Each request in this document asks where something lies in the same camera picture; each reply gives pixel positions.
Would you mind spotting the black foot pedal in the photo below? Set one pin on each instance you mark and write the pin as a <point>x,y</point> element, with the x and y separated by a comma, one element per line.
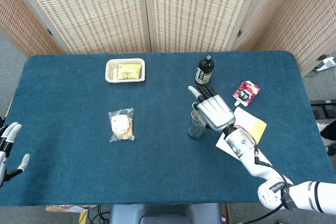
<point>324,110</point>

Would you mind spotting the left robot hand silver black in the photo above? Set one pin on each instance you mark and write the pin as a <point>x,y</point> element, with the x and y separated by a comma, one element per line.
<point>4,155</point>

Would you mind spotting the black screen hinge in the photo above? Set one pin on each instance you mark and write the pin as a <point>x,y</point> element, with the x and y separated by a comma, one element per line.
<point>239,33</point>
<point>49,32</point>

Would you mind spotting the red drink pouch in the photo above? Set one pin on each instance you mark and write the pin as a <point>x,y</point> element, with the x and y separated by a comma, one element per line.
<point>246,93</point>

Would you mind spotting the clear glass cup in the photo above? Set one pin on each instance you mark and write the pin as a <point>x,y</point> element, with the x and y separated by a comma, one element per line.
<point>195,130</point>

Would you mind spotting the woven folding screen panel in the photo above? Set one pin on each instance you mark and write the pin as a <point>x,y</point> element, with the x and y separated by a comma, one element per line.
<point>18,19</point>
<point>296,19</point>
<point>92,11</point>
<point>199,11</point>

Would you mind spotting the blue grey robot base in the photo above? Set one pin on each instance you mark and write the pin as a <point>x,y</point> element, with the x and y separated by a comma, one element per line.
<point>168,213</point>

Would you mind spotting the blue table cloth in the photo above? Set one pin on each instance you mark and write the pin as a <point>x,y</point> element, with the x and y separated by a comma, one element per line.
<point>131,166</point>

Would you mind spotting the beige food tray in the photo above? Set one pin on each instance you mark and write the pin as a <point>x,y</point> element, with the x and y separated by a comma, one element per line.
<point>111,70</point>

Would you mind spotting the green snack packet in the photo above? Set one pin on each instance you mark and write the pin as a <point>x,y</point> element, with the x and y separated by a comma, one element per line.
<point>129,71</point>

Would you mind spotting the white and yellow booklet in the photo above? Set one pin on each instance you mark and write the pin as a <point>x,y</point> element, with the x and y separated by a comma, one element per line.
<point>249,119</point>

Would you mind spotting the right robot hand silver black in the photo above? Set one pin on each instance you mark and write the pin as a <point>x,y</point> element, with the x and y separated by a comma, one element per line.
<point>216,112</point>

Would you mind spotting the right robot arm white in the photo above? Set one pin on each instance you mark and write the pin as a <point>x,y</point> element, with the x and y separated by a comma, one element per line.
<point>262,169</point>

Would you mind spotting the clear bag with bread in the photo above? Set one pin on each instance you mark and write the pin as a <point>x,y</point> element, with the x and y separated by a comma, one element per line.
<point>121,125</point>

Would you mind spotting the dark bottle green label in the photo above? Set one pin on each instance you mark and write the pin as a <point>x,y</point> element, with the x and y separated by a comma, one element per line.
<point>204,73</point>

